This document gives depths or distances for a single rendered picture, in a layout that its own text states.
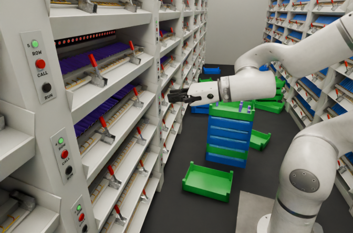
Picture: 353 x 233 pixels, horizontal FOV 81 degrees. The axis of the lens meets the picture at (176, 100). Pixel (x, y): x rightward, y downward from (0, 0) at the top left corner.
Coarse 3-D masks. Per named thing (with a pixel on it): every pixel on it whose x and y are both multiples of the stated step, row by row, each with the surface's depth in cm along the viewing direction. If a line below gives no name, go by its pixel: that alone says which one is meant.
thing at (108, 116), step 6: (132, 90) 97; (138, 90) 101; (126, 96) 90; (132, 96) 95; (120, 102) 85; (126, 102) 89; (114, 108) 80; (120, 108) 84; (108, 114) 75; (114, 114) 79; (108, 120) 75; (96, 126) 67; (90, 132) 64; (78, 138) 61; (84, 138) 61; (90, 138) 64; (78, 144) 59; (84, 150) 59
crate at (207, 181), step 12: (192, 168) 150; (204, 168) 148; (192, 180) 143; (204, 180) 143; (216, 180) 143; (228, 180) 143; (192, 192) 134; (204, 192) 130; (216, 192) 134; (228, 192) 124
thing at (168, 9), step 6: (162, 0) 154; (168, 0) 153; (162, 6) 113; (168, 6) 141; (174, 6) 152; (180, 6) 153; (162, 12) 107; (168, 12) 118; (174, 12) 134; (180, 12) 152; (162, 18) 111; (168, 18) 124; (174, 18) 141
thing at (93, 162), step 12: (132, 84) 107; (144, 84) 106; (156, 84) 105; (144, 96) 101; (132, 108) 88; (144, 108) 92; (120, 120) 78; (132, 120) 81; (120, 132) 72; (84, 144) 63; (96, 144) 64; (108, 144) 66; (84, 156) 59; (96, 156) 60; (108, 156) 64; (84, 168) 51; (96, 168) 57
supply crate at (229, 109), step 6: (222, 102) 161; (228, 102) 160; (234, 102) 158; (240, 102) 157; (246, 102) 155; (252, 102) 152; (210, 108) 145; (216, 108) 156; (222, 108) 156; (228, 108) 156; (234, 108) 156; (246, 108) 156; (252, 108) 154; (210, 114) 147; (216, 114) 145; (222, 114) 144; (228, 114) 142; (234, 114) 141; (240, 114) 139; (246, 114) 138; (252, 114) 137; (246, 120) 140; (252, 120) 138
